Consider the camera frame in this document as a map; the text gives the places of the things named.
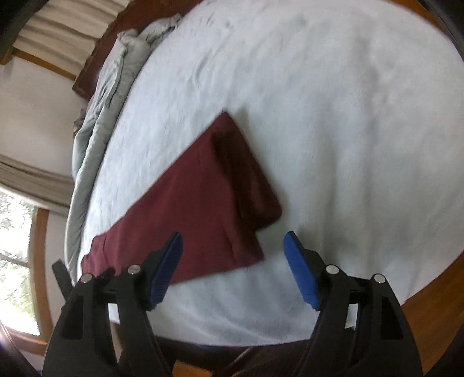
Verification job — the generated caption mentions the white bed sheet mattress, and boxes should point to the white bed sheet mattress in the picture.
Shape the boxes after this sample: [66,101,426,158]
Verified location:
[78,1,463,346]

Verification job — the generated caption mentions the dark wooden headboard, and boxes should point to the dark wooden headboard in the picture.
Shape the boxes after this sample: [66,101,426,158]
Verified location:
[72,0,201,100]

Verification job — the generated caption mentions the wooden window frame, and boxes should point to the wooden window frame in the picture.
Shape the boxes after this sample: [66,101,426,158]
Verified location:
[6,207,53,357]

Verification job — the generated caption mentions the grey duvet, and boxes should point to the grey duvet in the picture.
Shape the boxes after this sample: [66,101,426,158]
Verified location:
[64,13,182,283]

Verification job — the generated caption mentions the beige curtain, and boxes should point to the beige curtain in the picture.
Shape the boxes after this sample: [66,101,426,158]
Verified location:
[0,0,131,215]

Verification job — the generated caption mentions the maroon pants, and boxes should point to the maroon pants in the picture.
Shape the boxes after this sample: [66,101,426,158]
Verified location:
[81,112,282,284]

